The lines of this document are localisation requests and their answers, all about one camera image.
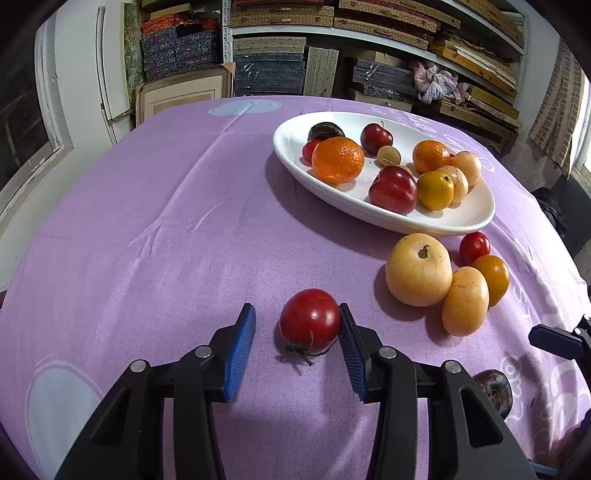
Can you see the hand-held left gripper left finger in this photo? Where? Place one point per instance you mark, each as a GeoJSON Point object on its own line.
{"type": "Point", "coordinates": [240, 350]}

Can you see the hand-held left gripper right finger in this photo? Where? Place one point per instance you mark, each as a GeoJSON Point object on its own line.
{"type": "Point", "coordinates": [353, 355]}

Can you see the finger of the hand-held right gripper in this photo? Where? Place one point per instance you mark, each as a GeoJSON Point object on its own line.
{"type": "Point", "coordinates": [554, 340]}

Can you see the white oval plate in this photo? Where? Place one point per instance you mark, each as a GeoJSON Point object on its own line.
{"type": "Point", "coordinates": [461, 217]}

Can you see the orange green tangerine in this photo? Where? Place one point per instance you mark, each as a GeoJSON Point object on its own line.
{"type": "Point", "coordinates": [495, 279]}
{"type": "Point", "coordinates": [435, 190]}

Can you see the yellow round fruit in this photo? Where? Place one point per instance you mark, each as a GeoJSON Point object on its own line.
{"type": "Point", "coordinates": [468, 165]}
{"type": "Point", "coordinates": [458, 182]}
{"type": "Point", "coordinates": [465, 302]}

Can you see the large orange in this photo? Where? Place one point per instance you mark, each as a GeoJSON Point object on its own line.
{"type": "Point", "coordinates": [338, 159]}

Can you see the small brown longan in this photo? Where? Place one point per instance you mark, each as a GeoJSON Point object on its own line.
{"type": "Point", "coordinates": [388, 155]}

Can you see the small red cherry tomato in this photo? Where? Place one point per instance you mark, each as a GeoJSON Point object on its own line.
{"type": "Point", "coordinates": [309, 150]}

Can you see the dark red plum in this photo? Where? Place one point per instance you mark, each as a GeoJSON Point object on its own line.
{"type": "Point", "coordinates": [376, 137]}

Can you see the dark passion fruit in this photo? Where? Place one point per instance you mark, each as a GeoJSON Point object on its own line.
{"type": "Point", "coordinates": [494, 392]}
{"type": "Point", "coordinates": [325, 130]}

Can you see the large yellow pear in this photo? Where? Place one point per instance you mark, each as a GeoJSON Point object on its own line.
{"type": "Point", "coordinates": [419, 272]}

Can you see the black bag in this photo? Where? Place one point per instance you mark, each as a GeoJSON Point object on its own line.
{"type": "Point", "coordinates": [554, 207]}

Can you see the purple printed tablecloth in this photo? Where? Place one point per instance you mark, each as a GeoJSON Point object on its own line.
{"type": "Point", "coordinates": [161, 230]}

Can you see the small mandarin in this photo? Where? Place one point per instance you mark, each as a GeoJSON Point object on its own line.
{"type": "Point", "coordinates": [431, 156]}

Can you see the brick patterned curtain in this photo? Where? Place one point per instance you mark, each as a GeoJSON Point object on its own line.
{"type": "Point", "coordinates": [556, 110]}

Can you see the stack of yellow wooden boxes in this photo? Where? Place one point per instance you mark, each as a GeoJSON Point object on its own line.
{"type": "Point", "coordinates": [485, 87]}

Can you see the stack of black patterned boxes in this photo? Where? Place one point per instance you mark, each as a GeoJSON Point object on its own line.
{"type": "Point", "coordinates": [383, 78]}

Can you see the stack of dark grey boxes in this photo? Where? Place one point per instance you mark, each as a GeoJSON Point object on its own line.
{"type": "Point", "coordinates": [268, 69]}

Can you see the pink cloth bundle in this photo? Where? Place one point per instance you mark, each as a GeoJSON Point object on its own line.
{"type": "Point", "coordinates": [436, 81]}

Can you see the upright woven box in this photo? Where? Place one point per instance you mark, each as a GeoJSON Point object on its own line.
{"type": "Point", "coordinates": [322, 71]}

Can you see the white board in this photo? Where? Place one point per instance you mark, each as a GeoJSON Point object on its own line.
{"type": "Point", "coordinates": [113, 69]}

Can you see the stack of blue patterned boxes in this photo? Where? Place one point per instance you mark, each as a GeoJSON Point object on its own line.
{"type": "Point", "coordinates": [180, 46]}

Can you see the white metal shelf rack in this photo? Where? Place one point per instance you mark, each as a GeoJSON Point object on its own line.
{"type": "Point", "coordinates": [226, 37]}

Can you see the window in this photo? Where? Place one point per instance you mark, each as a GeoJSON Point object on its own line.
{"type": "Point", "coordinates": [27, 115]}

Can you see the green patterned board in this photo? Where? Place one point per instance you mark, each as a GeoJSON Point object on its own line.
{"type": "Point", "coordinates": [131, 46]}

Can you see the stack of woven brown boxes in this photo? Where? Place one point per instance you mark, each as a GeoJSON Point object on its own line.
{"type": "Point", "coordinates": [369, 18]}

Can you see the cardboard picture frame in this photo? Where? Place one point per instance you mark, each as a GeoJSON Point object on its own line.
{"type": "Point", "coordinates": [184, 92]}

